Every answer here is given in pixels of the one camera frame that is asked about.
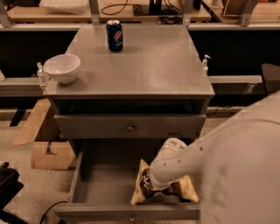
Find white bowl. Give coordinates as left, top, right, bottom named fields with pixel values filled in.
left=43, top=54, right=81, bottom=84

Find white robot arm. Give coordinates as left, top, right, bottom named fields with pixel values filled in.
left=150, top=91, right=280, bottom=224

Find black equipment at left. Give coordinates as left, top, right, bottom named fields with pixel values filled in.
left=0, top=162, right=28, bottom=224

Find grey drawer cabinet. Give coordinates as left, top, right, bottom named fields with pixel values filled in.
left=44, top=24, right=214, bottom=151

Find cardboard box on floor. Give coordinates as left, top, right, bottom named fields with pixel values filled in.
left=13, top=99, right=75, bottom=170

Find open grey middle drawer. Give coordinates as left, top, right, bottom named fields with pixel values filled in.
left=54, top=139, right=200, bottom=224

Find hand sanitizer bottle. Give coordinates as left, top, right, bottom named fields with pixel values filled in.
left=37, top=62, right=49, bottom=84
left=202, top=54, right=211, bottom=76

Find left hand sanitizer bottle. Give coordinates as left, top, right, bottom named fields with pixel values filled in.
left=37, top=62, right=49, bottom=84

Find closed grey upper drawer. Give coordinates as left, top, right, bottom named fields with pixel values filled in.
left=54, top=114, right=206, bottom=139

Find black floor cable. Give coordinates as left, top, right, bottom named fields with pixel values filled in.
left=38, top=200, right=68, bottom=224

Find blue pepsi can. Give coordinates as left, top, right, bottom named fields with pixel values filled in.
left=106, top=20, right=123, bottom=52

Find wooden back desk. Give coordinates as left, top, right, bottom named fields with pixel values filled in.
left=7, top=0, right=280, bottom=24

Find black cables on desk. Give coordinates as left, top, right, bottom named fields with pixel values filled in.
left=101, top=0, right=184, bottom=26

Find brown chip bag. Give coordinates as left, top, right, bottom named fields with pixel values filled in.
left=130, top=159, right=200, bottom=205

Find right hand sanitizer bottle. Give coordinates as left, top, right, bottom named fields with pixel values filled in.
left=202, top=54, right=211, bottom=76

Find white cloth on desk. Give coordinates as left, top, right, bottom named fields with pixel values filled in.
left=39, top=0, right=89, bottom=15

